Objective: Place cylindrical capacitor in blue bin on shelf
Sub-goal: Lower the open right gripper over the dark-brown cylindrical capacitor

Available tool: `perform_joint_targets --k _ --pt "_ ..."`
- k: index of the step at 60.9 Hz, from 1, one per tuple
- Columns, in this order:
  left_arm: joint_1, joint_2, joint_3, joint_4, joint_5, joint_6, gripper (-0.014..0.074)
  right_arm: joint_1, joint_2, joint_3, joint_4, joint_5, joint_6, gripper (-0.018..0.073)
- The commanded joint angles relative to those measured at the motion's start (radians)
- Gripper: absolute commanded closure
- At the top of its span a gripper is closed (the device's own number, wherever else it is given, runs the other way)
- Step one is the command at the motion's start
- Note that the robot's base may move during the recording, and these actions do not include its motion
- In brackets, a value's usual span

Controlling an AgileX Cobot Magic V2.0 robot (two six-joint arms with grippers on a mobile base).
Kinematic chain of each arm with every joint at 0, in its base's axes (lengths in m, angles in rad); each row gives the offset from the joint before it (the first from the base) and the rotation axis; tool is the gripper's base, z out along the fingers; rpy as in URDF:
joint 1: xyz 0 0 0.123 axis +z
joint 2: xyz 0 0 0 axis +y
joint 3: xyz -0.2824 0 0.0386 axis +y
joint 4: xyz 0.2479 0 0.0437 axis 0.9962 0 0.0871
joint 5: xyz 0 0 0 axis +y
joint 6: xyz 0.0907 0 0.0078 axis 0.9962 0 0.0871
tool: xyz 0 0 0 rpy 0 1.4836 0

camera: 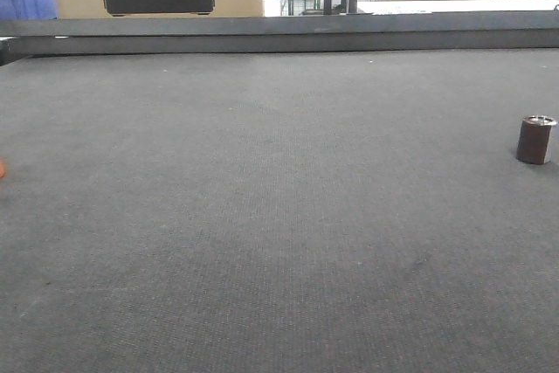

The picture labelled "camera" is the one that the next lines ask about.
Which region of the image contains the dark metal table rail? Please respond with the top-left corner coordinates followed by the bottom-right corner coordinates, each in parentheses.
top-left (1, 10), bottom-right (558, 58)

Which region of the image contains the orange object at edge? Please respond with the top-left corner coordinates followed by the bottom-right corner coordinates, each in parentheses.
top-left (0, 159), bottom-right (6, 179)

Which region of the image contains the white background table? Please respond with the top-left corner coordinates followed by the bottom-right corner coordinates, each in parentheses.
top-left (357, 0), bottom-right (558, 15)

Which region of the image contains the brown cylindrical capacitor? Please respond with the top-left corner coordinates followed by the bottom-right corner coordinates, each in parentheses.
top-left (515, 115), bottom-right (558, 165)

